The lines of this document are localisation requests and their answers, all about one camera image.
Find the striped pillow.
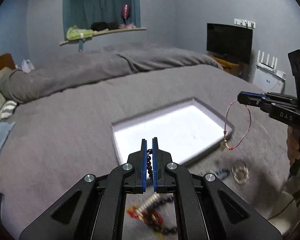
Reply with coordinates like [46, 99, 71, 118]
[0, 100, 18, 119]

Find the pink balloon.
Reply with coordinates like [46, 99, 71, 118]
[121, 4, 130, 21]

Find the teal curtain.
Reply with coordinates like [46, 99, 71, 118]
[62, 0, 141, 34]

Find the black cloth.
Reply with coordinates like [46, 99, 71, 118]
[90, 22, 119, 31]

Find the green cloth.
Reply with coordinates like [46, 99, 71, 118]
[66, 25, 94, 41]

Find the person's right hand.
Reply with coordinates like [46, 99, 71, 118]
[287, 126, 300, 165]

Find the white cabinet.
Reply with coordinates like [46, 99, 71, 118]
[253, 66, 285, 94]

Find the wooden tv stand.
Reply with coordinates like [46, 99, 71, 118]
[210, 55, 243, 77]

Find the pink string bracelet with charm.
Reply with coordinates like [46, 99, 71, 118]
[219, 99, 252, 151]

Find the white plastic bag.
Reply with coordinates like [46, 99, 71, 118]
[21, 60, 35, 73]

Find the white wifi router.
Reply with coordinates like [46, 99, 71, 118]
[256, 50, 278, 72]

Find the blue bead bracelet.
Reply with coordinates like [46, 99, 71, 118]
[213, 168, 231, 181]

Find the grey jewelry tray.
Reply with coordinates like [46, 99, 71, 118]
[112, 98, 234, 165]

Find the pink cloth on sill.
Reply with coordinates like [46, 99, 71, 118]
[119, 23, 136, 29]

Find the small black bead bracelet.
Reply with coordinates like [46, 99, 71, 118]
[149, 195, 178, 235]

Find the large black bead bracelet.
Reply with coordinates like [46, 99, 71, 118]
[146, 148, 154, 179]

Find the wooden window sill shelf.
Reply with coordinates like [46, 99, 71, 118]
[59, 27, 147, 46]

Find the crystal bead bracelet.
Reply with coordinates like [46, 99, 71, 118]
[230, 161, 250, 185]

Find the red and gold bead bracelet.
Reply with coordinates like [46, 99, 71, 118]
[125, 204, 165, 227]

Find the wooden headboard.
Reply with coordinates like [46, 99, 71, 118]
[0, 53, 15, 71]

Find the grey duvet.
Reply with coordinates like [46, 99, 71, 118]
[0, 42, 222, 104]

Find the black television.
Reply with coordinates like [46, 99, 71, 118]
[206, 23, 253, 64]

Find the white wall hook rack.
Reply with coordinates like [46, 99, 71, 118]
[234, 18, 256, 29]

